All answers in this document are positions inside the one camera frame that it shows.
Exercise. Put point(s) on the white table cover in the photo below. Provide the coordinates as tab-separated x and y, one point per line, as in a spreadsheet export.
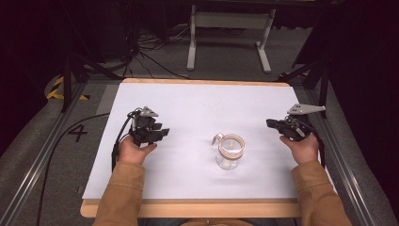
194	109

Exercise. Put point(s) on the person's left hand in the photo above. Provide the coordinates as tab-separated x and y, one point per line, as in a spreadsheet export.
133	152

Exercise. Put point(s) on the aluminium floor rail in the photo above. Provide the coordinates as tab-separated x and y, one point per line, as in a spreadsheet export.
342	157
37	163

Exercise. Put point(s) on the yellow black floor tape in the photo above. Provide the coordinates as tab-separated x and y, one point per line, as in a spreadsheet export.
56	89

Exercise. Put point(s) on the clear glass jug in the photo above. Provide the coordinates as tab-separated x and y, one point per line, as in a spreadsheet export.
230	152

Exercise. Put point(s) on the black tripod stand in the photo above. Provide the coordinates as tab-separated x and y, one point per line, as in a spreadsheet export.
67	81
323	84

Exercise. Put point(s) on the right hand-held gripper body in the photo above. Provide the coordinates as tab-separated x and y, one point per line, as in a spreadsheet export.
298	125

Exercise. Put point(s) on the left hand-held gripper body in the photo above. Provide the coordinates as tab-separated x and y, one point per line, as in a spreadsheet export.
141	121

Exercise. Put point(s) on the white metal stand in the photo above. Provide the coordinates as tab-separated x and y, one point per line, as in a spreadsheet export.
232	20

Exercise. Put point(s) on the person's right hand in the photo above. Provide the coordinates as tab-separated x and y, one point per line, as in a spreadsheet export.
302	150

